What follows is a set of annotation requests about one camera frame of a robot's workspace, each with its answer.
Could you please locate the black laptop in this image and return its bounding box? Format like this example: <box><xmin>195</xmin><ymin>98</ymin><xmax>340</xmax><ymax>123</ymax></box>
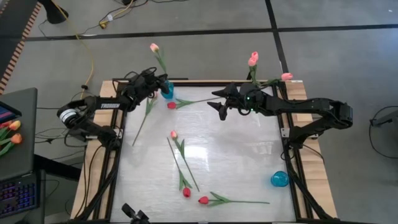
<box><xmin>0</xmin><ymin>87</ymin><xmax>39</xmax><ymax>182</ymax></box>

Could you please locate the black cone stand base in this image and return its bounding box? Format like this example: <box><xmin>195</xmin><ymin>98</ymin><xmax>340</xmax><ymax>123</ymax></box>
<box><xmin>37</xmin><ymin>0</ymin><xmax>70</xmax><ymax>25</ymax></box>

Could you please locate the blue textured glass vase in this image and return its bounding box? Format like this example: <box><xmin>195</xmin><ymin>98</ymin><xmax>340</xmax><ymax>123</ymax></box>
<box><xmin>160</xmin><ymin>80</ymin><xmax>175</xmax><ymax>101</ymax></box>
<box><xmin>270</xmin><ymin>170</ymin><xmax>290</xmax><ymax>188</ymax></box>

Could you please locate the orange striped floor tape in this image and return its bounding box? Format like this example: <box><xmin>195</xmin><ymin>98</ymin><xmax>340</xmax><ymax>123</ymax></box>
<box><xmin>0</xmin><ymin>2</ymin><xmax>43</xmax><ymax>94</ymax></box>

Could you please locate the black flat floor bar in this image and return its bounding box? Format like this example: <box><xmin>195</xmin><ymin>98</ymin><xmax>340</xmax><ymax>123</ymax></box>
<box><xmin>111</xmin><ymin>77</ymin><xmax>190</xmax><ymax>82</ymax></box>

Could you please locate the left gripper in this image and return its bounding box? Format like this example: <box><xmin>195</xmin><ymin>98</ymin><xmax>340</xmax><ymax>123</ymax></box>
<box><xmin>136</xmin><ymin>69</ymin><xmax>172</xmax><ymax>95</ymax></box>

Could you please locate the pink artificial tulip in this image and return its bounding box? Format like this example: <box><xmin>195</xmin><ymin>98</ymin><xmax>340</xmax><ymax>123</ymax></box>
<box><xmin>248</xmin><ymin>57</ymin><xmax>259</xmax><ymax>86</ymax></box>
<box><xmin>169</xmin><ymin>130</ymin><xmax>201</xmax><ymax>193</ymax></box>
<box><xmin>250</xmin><ymin>51</ymin><xmax>260</xmax><ymax>86</ymax></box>
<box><xmin>149</xmin><ymin>42</ymin><xmax>169</xmax><ymax>83</ymax></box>
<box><xmin>132</xmin><ymin>91</ymin><xmax>159</xmax><ymax>147</ymax></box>
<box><xmin>258</xmin><ymin>72</ymin><xmax>294</xmax><ymax>88</ymax></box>

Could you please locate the black angular object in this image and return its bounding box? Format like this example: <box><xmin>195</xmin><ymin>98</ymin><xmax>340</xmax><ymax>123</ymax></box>
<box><xmin>121</xmin><ymin>203</ymin><xmax>150</xmax><ymax>224</ymax></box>

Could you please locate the yellow cable with connector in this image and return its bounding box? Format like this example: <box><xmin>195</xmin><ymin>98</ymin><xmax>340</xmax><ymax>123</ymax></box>
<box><xmin>98</xmin><ymin>0</ymin><xmax>135</xmax><ymax>29</ymax></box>

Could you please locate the grey metal stand foot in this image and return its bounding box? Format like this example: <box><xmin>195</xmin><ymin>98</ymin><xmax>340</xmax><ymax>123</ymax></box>
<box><xmin>369</xmin><ymin>109</ymin><xmax>398</xmax><ymax>128</ymax></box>

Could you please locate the black aluminium table frame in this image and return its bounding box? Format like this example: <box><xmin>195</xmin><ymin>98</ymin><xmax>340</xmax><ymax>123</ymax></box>
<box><xmin>70</xmin><ymin>79</ymin><xmax>340</xmax><ymax>224</ymax></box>

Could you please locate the laptop with backlit keyboard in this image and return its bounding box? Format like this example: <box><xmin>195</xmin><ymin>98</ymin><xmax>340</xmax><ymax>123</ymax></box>
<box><xmin>0</xmin><ymin>172</ymin><xmax>41</xmax><ymax>220</ymax></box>

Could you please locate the red artificial tulip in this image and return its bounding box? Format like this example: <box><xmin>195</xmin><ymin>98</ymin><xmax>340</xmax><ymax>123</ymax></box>
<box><xmin>167</xmin><ymin>96</ymin><xmax>222</xmax><ymax>110</ymax></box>
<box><xmin>166</xmin><ymin>137</ymin><xmax>193</xmax><ymax>199</ymax></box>
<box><xmin>198</xmin><ymin>191</ymin><xmax>271</xmax><ymax>207</ymax></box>

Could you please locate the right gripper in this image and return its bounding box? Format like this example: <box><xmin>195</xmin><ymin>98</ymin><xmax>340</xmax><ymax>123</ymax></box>
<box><xmin>206</xmin><ymin>82</ymin><xmax>269</xmax><ymax>122</ymax></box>

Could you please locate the long yellow cable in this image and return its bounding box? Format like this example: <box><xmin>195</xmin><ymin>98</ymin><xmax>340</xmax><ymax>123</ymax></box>
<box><xmin>49</xmin><ymin>0</ymin><xmax>96</xmax><ymax>111</ymax></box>

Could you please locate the tablet with colourful screen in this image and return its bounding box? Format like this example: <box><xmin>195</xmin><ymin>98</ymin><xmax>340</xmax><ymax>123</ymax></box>
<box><xmin>0</xmin><ymin>101</ymin><xmax>22</xmax><ymax>124</ymax></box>

